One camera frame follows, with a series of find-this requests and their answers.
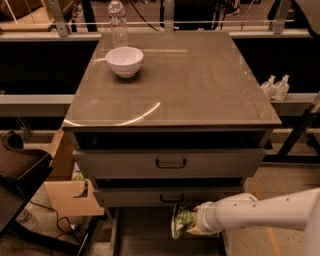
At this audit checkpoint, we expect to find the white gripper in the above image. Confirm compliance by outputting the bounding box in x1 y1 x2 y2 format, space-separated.
186 201 223 235

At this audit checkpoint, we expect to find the green jalapeno chip bag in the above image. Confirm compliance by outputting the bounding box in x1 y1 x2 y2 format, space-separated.
170 203 220 240

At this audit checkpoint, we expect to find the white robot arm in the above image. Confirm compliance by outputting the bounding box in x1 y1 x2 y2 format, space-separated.
187 188 320 256

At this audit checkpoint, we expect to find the middle grey drawer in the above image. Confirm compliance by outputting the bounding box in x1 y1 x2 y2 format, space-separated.
94 186 243 208

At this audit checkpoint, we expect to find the open bottom grey drawer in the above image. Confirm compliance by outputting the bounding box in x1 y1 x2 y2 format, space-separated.
110 207 227 256

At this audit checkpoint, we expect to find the grey drawer cabinet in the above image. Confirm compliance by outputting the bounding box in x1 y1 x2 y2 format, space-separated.
61 31 283 256

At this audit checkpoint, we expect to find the upper grey drawer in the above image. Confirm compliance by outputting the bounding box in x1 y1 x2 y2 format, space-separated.
73 148 265 179

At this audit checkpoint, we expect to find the brown cardboard box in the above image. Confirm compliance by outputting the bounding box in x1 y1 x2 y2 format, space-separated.
44 129 104 217

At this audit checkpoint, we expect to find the clear pump bottle left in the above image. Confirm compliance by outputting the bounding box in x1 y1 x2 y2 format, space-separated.
261 75 275 99

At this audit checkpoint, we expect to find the clear pump bottle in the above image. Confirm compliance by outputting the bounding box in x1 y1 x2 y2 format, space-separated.
272 75 289 101
261 75 275 99

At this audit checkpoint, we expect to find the clear pump bottle right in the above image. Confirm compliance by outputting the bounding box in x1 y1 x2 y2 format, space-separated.
272 75 289 101

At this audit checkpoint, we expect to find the white ceramic bowl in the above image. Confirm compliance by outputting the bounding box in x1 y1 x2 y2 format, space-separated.
106 47 144 78

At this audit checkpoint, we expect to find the black side cart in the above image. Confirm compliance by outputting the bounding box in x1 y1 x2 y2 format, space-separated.
0 131 98 256

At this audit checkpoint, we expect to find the clear plastic water bottle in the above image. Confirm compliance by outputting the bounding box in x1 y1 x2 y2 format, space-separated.
108 0 128 48

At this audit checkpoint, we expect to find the metal railing shelf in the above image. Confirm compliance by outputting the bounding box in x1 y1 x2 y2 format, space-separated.
0 0 311 40

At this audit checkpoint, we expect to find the black floor cable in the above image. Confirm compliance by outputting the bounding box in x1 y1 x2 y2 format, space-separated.
27 199 86 256

